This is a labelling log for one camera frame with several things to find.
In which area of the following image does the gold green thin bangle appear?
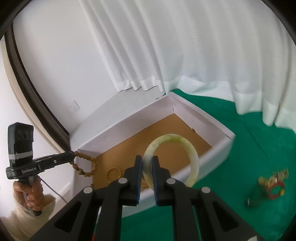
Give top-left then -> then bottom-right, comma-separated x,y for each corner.
106,167 -> 122,182

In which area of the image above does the brown wooden bead bracelet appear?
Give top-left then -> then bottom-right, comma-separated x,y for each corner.
69,150 -> 99,177

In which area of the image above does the pale jade bangle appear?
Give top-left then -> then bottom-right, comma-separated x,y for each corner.
142,133 -> 200,190

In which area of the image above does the cream sweater left forearm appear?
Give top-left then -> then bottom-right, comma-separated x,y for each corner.
1,194 -> 56,240

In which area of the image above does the person's left hand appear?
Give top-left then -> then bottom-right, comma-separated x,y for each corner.
13,176 -> 46,211

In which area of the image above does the white cardboard box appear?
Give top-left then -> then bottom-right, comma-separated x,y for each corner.
69,91 -> 236,218

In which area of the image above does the green patterned table cloth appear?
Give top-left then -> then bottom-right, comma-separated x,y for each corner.
175,89 -> 295,240

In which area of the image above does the white curtain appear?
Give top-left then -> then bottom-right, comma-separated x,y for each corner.
80,1 -> 295,130

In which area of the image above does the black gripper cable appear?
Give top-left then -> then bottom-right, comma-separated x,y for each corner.
40,177 -> 68,204

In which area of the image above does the white wall socket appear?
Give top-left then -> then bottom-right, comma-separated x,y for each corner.
68,100 -> 80,114

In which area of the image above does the dark door frame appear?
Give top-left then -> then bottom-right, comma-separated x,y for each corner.
4,25 -> 71,151

